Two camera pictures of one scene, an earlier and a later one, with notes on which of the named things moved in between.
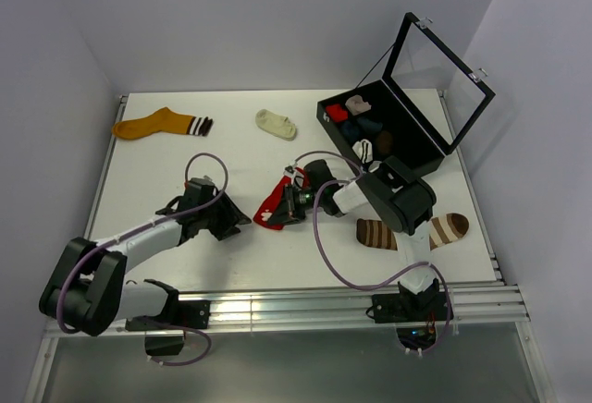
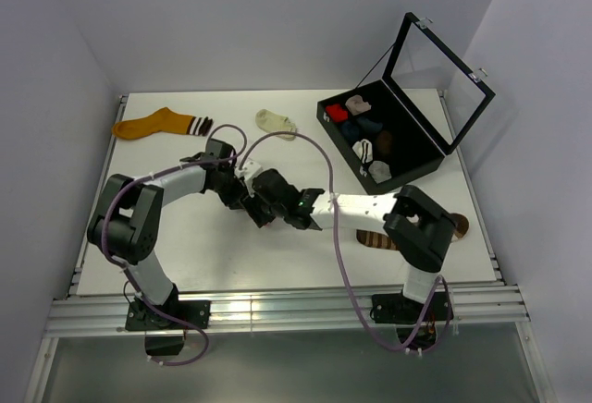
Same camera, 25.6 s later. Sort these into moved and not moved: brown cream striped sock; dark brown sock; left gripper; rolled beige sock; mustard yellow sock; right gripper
Moved: right gripper; left gripper
Not moved: mustard yellow sock; dark brown sock; brown cream striped sock; rolled beige sock
